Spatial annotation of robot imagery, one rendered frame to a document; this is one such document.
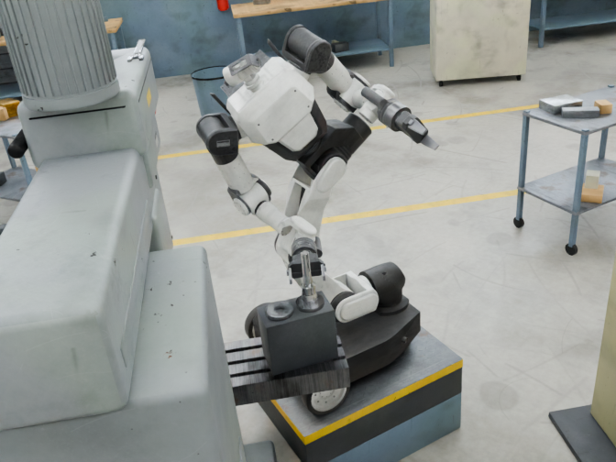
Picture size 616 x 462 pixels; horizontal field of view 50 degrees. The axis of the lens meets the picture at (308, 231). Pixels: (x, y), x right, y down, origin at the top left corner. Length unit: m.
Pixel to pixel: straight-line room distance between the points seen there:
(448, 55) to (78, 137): 6.46
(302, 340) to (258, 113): 0.75
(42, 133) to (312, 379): 1.09
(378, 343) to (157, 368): 1.67
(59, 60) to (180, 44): 7.99
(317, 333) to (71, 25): 1.15
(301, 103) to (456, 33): 5.57
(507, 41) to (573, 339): 4.69
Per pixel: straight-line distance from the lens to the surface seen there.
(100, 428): 1.15
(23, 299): 1.05
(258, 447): 2.88
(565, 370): 3.56
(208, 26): 9.33
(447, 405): 3.03
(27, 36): 1.42
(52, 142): 1.57
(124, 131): 1.54
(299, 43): 2.28
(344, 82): 2.41
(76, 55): 1.42
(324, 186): 2.40
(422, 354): 2.94
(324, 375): 2.10
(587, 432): 3.23
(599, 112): 4.36
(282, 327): 2.00
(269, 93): 2.20
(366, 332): 2.79
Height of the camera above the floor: 2.27
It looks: 28 degrees down
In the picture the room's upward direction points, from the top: 6 degrees counter-clockwise
